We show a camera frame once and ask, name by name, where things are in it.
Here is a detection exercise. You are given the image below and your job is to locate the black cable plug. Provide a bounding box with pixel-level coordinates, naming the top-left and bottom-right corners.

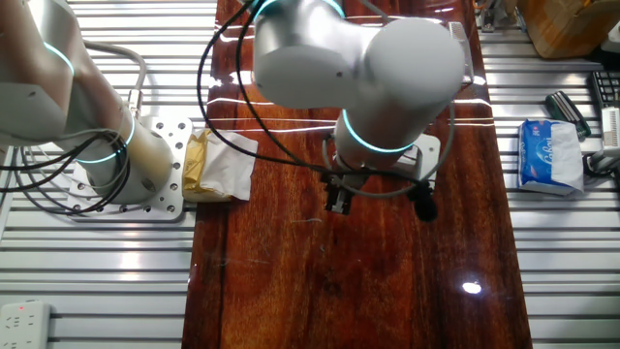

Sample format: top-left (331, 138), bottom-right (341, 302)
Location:
top-left (406, 179), bottom-right (440, 223)

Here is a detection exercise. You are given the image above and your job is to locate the gold tissue pack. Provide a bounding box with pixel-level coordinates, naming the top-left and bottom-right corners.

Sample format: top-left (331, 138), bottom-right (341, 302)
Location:
top-left (182, 128), bottom-right (260, 204)

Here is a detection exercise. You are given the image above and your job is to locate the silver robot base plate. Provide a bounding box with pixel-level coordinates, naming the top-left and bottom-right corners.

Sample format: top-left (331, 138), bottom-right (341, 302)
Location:
top-left (65, 115), bottom-right (195, 223)

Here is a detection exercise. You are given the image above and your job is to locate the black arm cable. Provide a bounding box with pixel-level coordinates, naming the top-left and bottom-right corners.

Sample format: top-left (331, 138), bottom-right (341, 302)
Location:
top-left (196, 0), bottom-right (340, 175)
top-left (234, 0), bottom-right (422, 186)

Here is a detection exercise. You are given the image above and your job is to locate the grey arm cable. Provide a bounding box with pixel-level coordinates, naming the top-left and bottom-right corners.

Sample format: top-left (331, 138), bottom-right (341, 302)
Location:
top-left (321, 101), bottom-right (456, 200)

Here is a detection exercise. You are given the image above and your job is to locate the brown cardboard box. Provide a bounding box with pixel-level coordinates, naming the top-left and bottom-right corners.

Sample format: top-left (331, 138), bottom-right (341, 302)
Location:
top-left (515, 0), bottom-right (620, 60)

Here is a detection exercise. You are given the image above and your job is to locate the red-brown wooden board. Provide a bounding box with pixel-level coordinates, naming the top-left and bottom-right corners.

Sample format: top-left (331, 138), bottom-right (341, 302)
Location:
top-left (181, 0), bottom-right (534, 349)

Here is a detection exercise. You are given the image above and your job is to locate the black green hand tool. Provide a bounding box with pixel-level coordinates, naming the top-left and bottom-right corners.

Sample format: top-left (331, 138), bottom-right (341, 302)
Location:
top-left (544, 90), bottom-right (592, 142)

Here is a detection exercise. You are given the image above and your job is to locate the blue tissue pack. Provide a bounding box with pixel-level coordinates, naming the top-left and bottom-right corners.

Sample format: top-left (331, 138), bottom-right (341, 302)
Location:
top-left (516, 118), bottom-right (586, 197)

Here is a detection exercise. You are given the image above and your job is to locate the black base cable loop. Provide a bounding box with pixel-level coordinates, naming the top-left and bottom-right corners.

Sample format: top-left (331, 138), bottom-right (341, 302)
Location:
top-left (0, 129), bottom-right (132, 217)

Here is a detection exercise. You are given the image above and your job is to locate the grey camera with black cables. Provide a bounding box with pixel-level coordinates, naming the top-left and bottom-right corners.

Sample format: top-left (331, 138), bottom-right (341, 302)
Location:
top-left (582, 144), bottom-right (620, 179)

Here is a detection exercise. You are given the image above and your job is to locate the thick grey base cable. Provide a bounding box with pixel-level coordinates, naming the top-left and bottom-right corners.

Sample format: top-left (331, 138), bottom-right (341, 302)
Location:
top-left (81, 41), bottom-right (149, 120)

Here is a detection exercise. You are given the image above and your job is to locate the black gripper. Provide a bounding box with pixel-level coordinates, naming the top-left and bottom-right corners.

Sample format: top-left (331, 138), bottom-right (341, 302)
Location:
top-left (320, 169), bottom-right (369, 215)

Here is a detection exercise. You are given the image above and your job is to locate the grey metal clamp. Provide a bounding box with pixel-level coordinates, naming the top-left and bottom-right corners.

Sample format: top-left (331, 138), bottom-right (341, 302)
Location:
top-left (477, 0), bottom-right (517, 33)

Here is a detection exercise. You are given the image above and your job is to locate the white power strip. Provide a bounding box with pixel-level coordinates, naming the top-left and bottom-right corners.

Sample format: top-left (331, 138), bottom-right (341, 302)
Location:
top-left (0, 300), bottom-right (52, 349)

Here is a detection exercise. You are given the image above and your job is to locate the black keyboard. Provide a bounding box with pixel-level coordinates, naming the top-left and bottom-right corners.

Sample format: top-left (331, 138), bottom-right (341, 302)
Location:
top-left (590, 70), bottom-right (620, 109)

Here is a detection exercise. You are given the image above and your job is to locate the white plastic object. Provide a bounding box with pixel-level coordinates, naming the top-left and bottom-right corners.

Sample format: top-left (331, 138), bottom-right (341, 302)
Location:
top-left (600, 21), bottom-right (620, 54)

